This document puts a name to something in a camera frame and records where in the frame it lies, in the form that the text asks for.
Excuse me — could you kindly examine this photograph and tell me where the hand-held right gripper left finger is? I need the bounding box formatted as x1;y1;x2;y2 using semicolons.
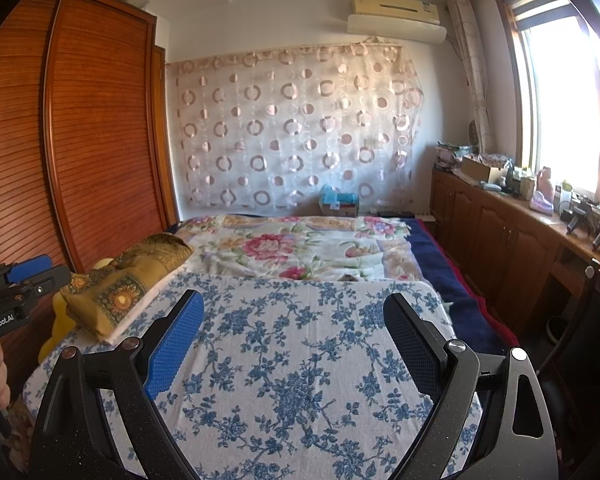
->
29;289;206;480

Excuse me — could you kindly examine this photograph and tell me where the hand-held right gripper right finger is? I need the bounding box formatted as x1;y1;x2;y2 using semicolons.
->
382;292;561;480

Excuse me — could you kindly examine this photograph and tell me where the yellow plush toy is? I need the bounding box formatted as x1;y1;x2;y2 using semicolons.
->
37;257;116;363

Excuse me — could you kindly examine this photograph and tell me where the navy blue blanket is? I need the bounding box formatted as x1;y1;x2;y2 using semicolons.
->
402;217;521;356

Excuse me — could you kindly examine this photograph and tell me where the wooden side cabinet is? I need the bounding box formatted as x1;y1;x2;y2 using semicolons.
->
430;166;600;331

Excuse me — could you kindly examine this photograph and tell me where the pink floral blanket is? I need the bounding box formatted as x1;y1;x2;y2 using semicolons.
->
172;214;416;282

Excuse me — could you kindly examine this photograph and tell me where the wooden headboard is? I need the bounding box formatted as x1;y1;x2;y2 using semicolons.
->
0;0;178;396

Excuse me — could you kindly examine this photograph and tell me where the blue object behind bed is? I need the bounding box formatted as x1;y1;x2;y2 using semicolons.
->
318;185;361;218

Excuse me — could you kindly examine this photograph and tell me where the black chair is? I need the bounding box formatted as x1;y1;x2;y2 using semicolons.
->
530;259;600;480

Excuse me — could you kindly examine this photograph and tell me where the open cardboard box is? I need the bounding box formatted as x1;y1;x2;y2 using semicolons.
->
461;155;505;185

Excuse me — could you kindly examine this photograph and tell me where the pile of papers and packets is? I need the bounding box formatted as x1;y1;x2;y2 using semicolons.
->
434;141;476;171

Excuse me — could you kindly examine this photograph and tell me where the pink figurine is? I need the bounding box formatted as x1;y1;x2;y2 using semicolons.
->
530;166;556;216

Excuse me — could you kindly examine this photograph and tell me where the sheer circle-patterned curtain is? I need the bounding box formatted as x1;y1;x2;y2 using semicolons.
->
166;42;427;211

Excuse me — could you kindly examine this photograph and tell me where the pale checked window curtain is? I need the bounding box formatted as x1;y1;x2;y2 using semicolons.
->
446;0;496;156

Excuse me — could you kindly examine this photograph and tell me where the wooden framed window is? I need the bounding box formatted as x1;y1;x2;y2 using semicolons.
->
495;0;600;206

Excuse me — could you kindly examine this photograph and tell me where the white air conditioner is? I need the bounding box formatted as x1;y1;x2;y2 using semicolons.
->
346;14;448;45

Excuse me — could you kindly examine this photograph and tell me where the beige wall air conditioner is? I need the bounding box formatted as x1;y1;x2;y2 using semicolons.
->
350;0;441;26

